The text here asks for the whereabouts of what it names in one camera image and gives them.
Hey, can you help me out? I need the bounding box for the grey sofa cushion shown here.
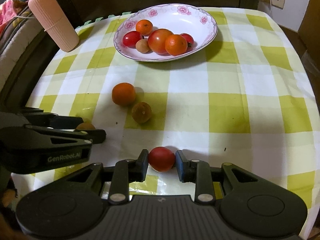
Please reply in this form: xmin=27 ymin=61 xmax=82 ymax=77
xmin=1 ymin=0 xmax=43 ymax=88

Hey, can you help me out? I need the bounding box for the green checked tablecloth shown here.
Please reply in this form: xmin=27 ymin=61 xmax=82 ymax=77
xmin=27 ymin=8 xmax=319 ymax=239

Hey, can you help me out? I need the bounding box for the small brown longan in plate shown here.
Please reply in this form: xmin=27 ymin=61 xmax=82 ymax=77
xmin=135 ymin=38 xmax=150 ymax=54

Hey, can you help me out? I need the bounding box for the pink ribbed tube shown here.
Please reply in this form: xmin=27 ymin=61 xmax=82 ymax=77
xmin=28 ymin=0 xmax=80 ymax=52

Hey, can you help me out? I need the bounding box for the white floral plate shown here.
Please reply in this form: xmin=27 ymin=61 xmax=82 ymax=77
xmin=113 ymin=3 xmax=218 ymax=62

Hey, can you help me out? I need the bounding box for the small orange tangerine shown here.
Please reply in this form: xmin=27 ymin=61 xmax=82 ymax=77
xmin=136 ymin=20 xmax=153 ymax=36

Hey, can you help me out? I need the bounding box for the red oblong tomato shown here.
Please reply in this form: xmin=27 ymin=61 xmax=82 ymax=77
xmin=122 ymin=31 xmax=144 ymax=48

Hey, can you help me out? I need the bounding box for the dark red tomato with stem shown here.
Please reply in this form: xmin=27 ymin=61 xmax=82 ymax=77
xmin=148 ymin=147 xmax=176 ymax=172

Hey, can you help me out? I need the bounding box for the green foam mat edge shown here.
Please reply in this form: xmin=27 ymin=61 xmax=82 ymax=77
xmin=77 ymin=11 xmax=132 ymax=28

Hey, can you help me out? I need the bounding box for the cardboard box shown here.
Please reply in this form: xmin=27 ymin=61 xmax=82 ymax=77
xmin=297 ymin=0 xmax=320 ymax=55

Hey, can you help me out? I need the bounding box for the red cherry tomato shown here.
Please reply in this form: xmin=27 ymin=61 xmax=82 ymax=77
xmin=180 ymin=33 xmax=194 ymax=48

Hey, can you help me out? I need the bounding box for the large red tomato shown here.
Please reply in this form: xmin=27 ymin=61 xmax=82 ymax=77
xmin=148 ymin=29 xmax=173 ymax=55

